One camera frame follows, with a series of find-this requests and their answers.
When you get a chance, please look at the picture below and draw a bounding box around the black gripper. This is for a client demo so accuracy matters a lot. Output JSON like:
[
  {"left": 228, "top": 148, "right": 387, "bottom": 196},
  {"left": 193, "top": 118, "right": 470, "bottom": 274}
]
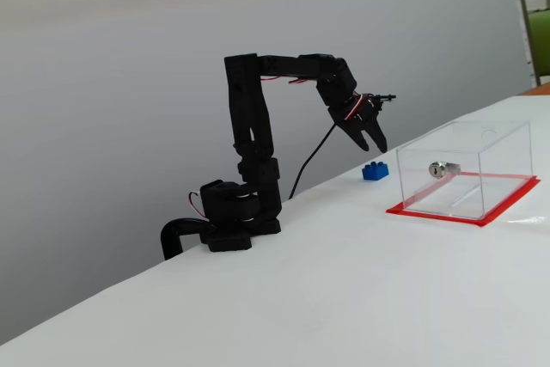
[{"left": 327, "top": 92, "right": 388, "bottom": 154}]

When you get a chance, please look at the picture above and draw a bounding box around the blue lego brick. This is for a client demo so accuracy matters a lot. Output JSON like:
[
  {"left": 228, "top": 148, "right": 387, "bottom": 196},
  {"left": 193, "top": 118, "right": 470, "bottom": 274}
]
[{"left": 361, "top": 161, "right": 390, "bottom": 182}]

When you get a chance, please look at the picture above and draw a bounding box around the transparent plastic box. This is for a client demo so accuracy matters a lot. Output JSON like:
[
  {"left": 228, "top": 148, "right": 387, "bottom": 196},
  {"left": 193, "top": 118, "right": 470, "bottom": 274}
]
[{"left": 394, "top": 119, "right": 534, "bottom": 221}]

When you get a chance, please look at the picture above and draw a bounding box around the silver lock cylinder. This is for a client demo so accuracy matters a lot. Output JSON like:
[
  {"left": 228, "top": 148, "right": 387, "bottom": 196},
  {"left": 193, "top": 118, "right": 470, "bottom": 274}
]
[{"left": 428, "top": 161, "right": 461, "bottom": 180}]

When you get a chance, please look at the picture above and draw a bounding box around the green panel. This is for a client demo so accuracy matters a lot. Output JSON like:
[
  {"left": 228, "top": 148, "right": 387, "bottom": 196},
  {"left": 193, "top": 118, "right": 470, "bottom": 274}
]
[{"left": 528, "top": 9, "right": 550, "bottom": 84}]

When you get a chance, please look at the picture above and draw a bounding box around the black table clamp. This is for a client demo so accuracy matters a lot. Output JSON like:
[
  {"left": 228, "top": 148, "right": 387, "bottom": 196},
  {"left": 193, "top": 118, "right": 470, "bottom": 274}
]
[{"left": 161, "top": 217, "right": 211, "bottom": 261}]

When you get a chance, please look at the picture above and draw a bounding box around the black cable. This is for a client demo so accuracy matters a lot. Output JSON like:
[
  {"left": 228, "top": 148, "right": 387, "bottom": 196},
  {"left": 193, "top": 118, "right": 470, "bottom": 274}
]
[{"left": 287, "top": 122, "right": 339, "bottom": 201}]

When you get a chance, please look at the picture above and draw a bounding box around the red tape frame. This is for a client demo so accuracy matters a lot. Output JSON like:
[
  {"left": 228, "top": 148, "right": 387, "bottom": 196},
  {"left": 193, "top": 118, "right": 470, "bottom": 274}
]
[{"left": 385, "top": 171, "right": 541, "bottom": 229}]

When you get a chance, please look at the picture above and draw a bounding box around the red white servo wire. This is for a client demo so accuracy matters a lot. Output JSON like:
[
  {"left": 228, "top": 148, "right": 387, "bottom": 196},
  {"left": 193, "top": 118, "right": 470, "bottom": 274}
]
[
  {"left": 260, "top": 75, "right": 311, "bottom": 85},
  {"left": 187, "top": 191, "right": 208, "bottom": 221}
]

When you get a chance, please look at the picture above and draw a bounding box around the grey metal shelf post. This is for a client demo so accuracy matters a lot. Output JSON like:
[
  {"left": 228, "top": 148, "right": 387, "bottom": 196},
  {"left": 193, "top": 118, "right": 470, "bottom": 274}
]
[{"left": 510, "top": 0, "right": 543, "bottom": 87}]

